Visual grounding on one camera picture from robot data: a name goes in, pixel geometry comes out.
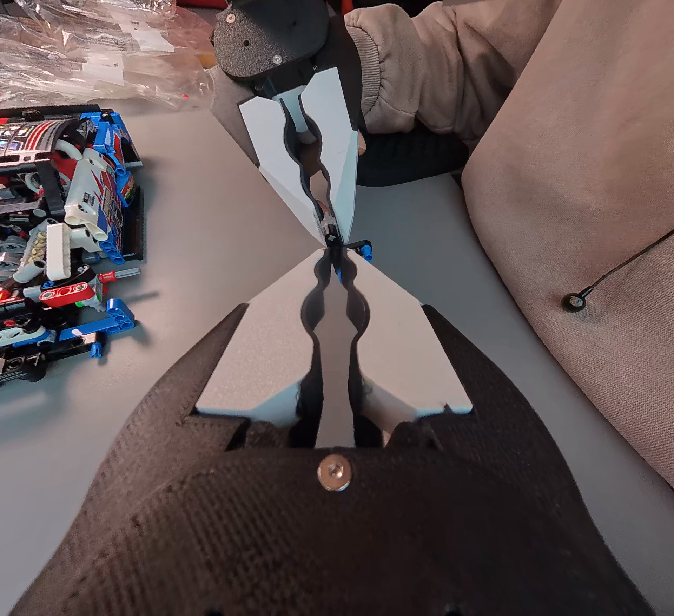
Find person's right forearm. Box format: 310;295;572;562
343;0;572;153

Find toy brick race car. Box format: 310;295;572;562
0;107;145;385

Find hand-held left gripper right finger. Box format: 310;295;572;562
343;250;473;419

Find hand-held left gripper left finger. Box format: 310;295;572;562
196;250;330;424

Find black hoodie drawstring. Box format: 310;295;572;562
561;229;674;313

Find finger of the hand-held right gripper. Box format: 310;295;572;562
300;67;360;243
238;94;330;245

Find pile of clear plastic bags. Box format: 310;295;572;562
0;0;217;111

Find grey desk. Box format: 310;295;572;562
0;100;674;616

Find person's beige hoodie torso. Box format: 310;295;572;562
462;0;674;487

